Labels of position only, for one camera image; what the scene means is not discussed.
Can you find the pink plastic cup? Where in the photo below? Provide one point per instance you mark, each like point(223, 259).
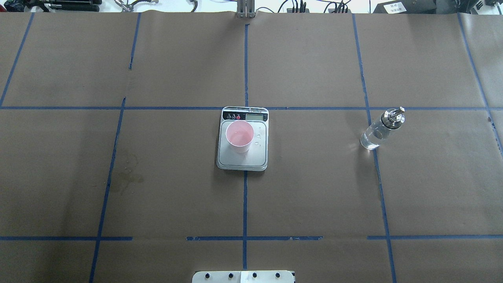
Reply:
point(239, 135)

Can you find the clear glass sauce bottle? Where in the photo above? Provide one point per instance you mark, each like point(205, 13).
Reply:
point(382, 128)

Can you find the silver digital kitchen scale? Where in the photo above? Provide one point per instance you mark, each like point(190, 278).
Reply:
point(256, 158)

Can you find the black box with label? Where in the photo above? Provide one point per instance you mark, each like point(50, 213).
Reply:
point(406, 7)

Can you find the black folded tripod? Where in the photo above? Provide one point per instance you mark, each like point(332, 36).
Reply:
point(64, 5)

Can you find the aluminium frame post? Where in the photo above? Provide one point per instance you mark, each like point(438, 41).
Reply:
point(246, 9)

